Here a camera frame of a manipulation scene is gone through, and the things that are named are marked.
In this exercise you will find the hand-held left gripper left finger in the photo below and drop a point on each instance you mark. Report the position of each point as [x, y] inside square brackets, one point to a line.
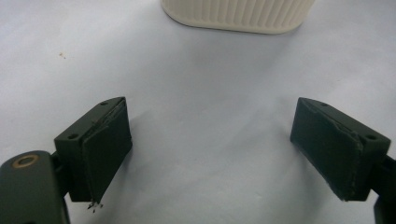
[99, 149]

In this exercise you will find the white table mat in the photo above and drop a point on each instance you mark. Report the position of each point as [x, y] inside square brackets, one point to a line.
[202, 124]

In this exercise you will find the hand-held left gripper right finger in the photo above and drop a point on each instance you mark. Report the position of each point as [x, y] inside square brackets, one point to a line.
[336, 155]

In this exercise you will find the ribbed green pump bottle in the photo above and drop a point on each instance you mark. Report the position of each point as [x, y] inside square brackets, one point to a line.
[239, 14]

